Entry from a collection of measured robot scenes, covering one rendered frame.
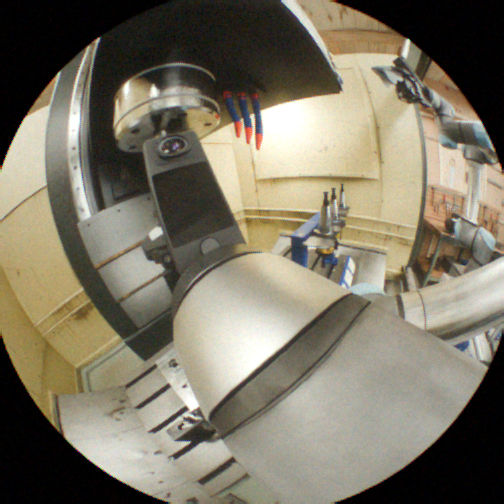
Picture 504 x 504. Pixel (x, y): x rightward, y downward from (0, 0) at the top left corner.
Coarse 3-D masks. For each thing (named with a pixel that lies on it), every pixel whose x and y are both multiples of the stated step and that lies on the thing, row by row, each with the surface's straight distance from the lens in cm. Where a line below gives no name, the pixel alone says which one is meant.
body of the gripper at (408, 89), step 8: (408, 80) 62; (400, 88) 62; (408, 88) 59; (416, 88) 61; (424, 88) 68; (400, 96) 60; (408, 96) 62; (416, 96) 61; (424, 96) 67; (424, 104) 66
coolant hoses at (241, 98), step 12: (228, 84) 36; (240, 84) 35; (252, 84) 36; (228, 96) 36; (240, 96) 37; (252, 96) 39; (228, 108) 35; (240, 108) 36; (240, 120) 35; (240, 132) 32; (252, 132) 33
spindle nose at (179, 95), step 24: (168, 48) 26; (192, 48) 27; (120, 72) 29; (144, 72) 24; (168, 72) 23; (192, 72) 23; (120, 96) 25; (144, 96) 21; (168, 96) 20; (192, 96) 21; (216, 96) 25; (120, 120) 23; (144, 120) 20; (168, 120) 22; (192, 120) 23; (216, 120) 25; (120, 144) 25
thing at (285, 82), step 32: (192, 0) 23; (224, 0) 24; (256, 0) 24; (128, 32) 25; (160, 32) 26; (192, 32) 26; (224, 32) 27; (256, 32) 28; (288, 32) 28; (96, 64) 28; (224, 64) 32; (256, 64) 33; (288, 64) 34; (320, 64) 36; (96, 96) 34; (288, 96) 47; (96, 128) 44; (96, 160) 65
